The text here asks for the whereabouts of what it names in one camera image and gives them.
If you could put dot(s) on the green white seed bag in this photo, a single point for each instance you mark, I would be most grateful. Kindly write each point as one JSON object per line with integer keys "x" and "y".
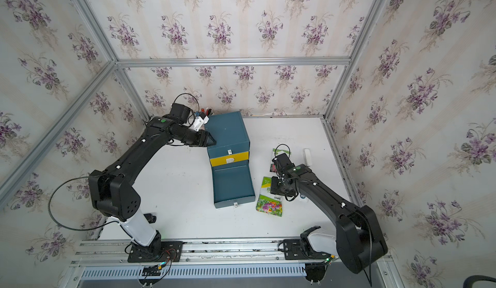
{"x": 280, "y": 161}

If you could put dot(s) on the black object on table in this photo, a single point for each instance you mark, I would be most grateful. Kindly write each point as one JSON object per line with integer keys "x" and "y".
{"x": 151, "y": 218}

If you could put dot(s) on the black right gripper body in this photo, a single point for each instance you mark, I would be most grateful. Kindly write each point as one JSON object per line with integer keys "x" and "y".
{"x": 278, "y": 187}

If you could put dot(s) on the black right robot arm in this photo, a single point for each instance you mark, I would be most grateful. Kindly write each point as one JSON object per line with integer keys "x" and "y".
{"x": 356, "y": 238}

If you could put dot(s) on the green colourful seed bag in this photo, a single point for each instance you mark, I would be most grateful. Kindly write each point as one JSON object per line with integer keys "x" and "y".
{"x": 267, "y": 202}

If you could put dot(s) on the yellow drawer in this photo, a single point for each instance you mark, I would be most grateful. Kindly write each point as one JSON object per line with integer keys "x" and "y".
{"x": 229, "y": 159}

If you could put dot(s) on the purple flower seed bag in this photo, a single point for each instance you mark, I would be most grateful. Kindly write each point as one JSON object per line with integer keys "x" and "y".
{"x": 303, "y": 199}

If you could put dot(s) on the red pens in cup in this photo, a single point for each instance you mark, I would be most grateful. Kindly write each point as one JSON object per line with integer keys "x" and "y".
{"x": 204, "y": 112}

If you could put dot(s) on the teal drawer cabinet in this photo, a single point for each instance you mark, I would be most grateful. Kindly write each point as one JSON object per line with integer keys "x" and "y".
{"x": 230, "y": 133}

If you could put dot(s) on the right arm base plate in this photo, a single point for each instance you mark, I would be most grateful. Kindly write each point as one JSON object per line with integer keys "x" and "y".
{"x": 296, "y": 249}

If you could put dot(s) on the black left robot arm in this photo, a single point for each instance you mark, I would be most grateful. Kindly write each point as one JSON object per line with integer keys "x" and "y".
{"x": 111, "y": 190}

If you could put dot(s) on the aluminium mounting rail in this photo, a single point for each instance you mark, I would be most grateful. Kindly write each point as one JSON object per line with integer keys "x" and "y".
{"x": 195, "y": 251}

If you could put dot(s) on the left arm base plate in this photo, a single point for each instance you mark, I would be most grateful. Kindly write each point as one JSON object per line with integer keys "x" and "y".
{"x": 155, "y": 253}

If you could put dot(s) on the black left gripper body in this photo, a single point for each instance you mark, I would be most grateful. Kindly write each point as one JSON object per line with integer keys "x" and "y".
{"x": 194, "y": 139}

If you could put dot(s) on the white small device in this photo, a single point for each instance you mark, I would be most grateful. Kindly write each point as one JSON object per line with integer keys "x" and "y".
{"x": 307, "y": 157}

